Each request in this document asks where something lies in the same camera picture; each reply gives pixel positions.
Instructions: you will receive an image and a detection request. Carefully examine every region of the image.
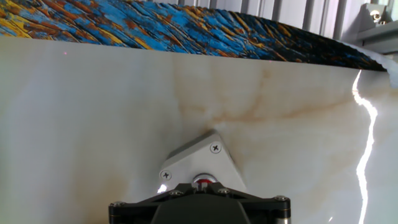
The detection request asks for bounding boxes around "marble pattern mat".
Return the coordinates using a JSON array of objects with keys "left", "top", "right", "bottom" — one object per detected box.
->
[{"left": 0, "top": 37, "right": 398, "bottom": 224}]

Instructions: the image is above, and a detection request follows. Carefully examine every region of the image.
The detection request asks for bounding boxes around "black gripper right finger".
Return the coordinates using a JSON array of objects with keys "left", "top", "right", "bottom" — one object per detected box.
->
[{"left": 206, "top": 182, "right": 292, "bottom": 224}]

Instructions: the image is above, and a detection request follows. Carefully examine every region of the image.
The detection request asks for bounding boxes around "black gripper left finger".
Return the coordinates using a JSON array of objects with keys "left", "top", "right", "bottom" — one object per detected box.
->
[{"left": 108, "top": 182, "right": 195, "bottom": 224}]

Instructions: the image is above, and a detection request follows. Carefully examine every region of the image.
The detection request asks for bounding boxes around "grey box red button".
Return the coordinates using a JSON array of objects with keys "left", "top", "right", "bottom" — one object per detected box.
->
[{"left": 158, "top": 129, "right": 248, "bottom": 194}]

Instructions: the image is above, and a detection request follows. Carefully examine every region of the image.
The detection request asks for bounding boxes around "blue starry painting cloth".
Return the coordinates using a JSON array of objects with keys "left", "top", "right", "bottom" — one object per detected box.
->
[{"left": 0, "top": 0, "right": 388, "bottom": 72}]

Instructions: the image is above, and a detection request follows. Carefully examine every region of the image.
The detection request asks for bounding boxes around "aluminium profile post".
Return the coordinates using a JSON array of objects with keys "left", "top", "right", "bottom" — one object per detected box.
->
[{"left": 340, "top": 2, "right": 398, "bottom": 55}]

